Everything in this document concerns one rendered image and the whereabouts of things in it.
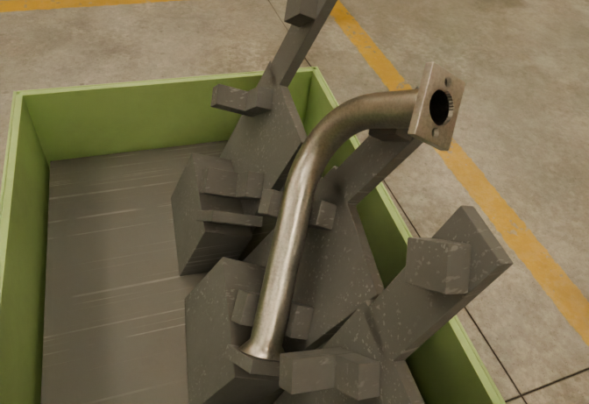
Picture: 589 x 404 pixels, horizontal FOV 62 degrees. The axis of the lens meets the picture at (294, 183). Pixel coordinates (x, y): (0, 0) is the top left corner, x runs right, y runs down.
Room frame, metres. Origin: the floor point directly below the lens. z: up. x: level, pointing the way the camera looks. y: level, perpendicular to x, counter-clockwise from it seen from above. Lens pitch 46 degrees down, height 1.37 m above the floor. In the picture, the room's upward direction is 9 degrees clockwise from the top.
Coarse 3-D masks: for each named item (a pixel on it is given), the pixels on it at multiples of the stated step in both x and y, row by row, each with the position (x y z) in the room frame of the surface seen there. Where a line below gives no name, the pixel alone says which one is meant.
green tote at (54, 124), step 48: (48, 96) 0.48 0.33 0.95; (96, 96) 0.51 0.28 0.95; (144, 96) 0.53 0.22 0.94; (192, 96) 0.56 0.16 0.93; (48, 144) 0.48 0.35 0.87; (96, 144) 0.50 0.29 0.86; (144, 144) 0.53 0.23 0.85; (192, 144) 0.55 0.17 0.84; (48, 192) 0.43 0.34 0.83; (384, 192) 0.40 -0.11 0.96; (0, 240) 0.26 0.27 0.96; (384, 240) 0.36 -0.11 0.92; (0, 288) 0.21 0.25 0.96; (0, 336) 0.17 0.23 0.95; (432, 336) 0.25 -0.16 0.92; (0, 384) 0.13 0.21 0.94; (432, 384) 0.22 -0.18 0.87; (480, 384) 0.19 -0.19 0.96
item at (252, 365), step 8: (232, 344) 0.20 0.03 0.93; (232, 352) 0.19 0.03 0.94; (240, 352) 0.19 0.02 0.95; (232, 360) 0.18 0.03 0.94; (240, 360) 0.18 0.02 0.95; (248, 360) 0.18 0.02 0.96; (256, 360) 0.17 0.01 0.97; (264, 360) 0.18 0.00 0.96; (272, 360) 0.18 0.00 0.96; (248, 368) 0.17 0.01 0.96; (256, 368) 0.17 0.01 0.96; (264, 368) 0.17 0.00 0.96; (272, 368) 0.17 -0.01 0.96
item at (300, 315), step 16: (272, 192) 0.32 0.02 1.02; (272, 208) 0.30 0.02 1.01; (320, 208) 0.31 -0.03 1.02; (336, 208) 0.32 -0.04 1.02; (320, 224) 0.30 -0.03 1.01; (240, 304) 0.23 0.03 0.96; (256, 304) 0.23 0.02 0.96; (240, 320) 0.22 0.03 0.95; (288, 320) 0.22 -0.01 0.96; (304, 320) 0.22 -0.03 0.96; (288, 336) 0.21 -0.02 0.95; (304, 336) 0.21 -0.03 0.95
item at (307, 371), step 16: (288, 352) 0.16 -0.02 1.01; (304, 352) 0.17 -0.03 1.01; (320, 352) 0.17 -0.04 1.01; (336, 352) 0.17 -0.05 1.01; (352, 352) 0.17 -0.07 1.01; (288, 368) 0.15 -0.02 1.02; (304, 368) 0.15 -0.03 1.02; (320, 368) 0.16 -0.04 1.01; (336, 368) 0.16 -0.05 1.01; (352, 368) 0.15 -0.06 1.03; (368, 368) 0.15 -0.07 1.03; (288, 384) 0.14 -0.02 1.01; (304, 384) 0.14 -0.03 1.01; (320, 384) 0.15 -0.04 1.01; (336, 384) 0.15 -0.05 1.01; (352, 384) 0.14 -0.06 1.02; (368, 384) 0.14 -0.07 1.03
